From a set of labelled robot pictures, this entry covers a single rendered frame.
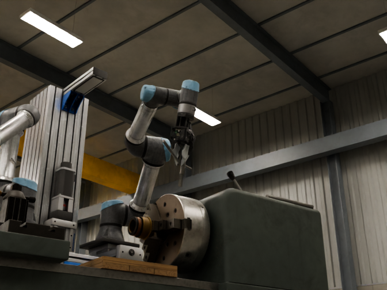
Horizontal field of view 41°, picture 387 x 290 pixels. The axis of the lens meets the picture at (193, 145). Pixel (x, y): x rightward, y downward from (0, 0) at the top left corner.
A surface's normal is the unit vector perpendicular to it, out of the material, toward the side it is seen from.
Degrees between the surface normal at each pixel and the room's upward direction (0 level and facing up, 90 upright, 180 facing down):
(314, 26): 180
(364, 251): 90
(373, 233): 90
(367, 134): 90
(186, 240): 113
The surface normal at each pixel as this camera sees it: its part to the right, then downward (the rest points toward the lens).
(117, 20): 0.00, 0.91
